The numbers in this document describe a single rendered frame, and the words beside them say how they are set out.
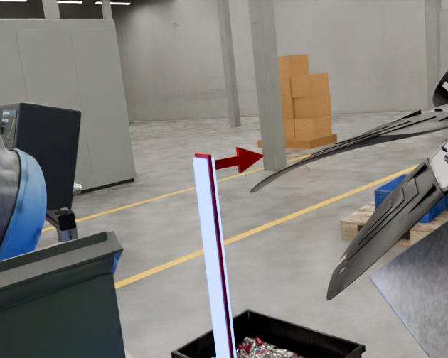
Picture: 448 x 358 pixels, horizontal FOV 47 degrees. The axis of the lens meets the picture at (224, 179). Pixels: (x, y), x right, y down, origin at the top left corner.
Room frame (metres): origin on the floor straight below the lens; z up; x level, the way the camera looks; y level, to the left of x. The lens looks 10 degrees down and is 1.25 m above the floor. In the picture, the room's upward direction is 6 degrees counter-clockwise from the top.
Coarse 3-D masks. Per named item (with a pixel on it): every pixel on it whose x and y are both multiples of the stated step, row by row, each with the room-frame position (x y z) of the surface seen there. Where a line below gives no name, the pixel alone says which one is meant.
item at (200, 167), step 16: (208, 192) 0.43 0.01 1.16; (208, 208) 0.43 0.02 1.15; (208, 224) 0.44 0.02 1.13; (208, 240) 0.44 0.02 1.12; (208, 256) 0.44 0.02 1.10; (208, 272) 0.44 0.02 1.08; (208, 288) 0.45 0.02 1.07; (224, 320) 0.43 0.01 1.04; (224, 336) 0.43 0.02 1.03; (224, 352) 0.43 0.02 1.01
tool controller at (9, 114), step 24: (0, 120) 1.10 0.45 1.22; (24, 120) 0.92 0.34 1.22; (48, 120) 0.94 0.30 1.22; (72, 120) 0.96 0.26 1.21; (24, 144) 0.91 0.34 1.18; (48, 144) 0.93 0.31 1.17; (72, 144) 0.95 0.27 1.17; (48, 168) 0.93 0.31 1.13; (72, 168) 0.95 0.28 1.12; (48, 192) 0.93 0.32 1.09; (72, 192) 0.95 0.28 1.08
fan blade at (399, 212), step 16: (416, 176) 0.74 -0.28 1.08; (432, 176) 0.70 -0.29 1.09; (400, 192) 0.75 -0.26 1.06; (416, 192) 0.71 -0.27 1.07; (432, 192) 0.68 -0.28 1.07; (384, 208) 0.77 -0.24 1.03; (400, 208) 0.72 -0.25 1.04; (416, 208) 0.69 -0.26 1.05; (368, 224) 0.79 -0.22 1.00; (384, 224) 0.73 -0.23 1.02; (400, 224) 0.69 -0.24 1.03; (368, 240) 0.74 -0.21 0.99; (384, 240) 0.70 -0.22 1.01; (352, 256) 0.76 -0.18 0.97; (368, 256) 0.71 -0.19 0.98; (336, 272) 0.77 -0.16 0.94; (352, 272) 0.71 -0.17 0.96; (336, 288) 0.71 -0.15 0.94
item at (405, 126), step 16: (416, 112) 0.62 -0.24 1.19; (432, 112) 0.61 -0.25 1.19; (384, 128) 0.57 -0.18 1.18; (400, 128) 0.54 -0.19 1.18; (416, 128) 0.52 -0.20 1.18; (432, 128) 0.49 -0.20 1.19; (336, 144) 0.56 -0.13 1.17; (352, 144) 0.42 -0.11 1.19; (368, 144) 0.43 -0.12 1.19; (304, 160) 0.46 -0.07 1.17; (272, 176) 0.52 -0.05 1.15
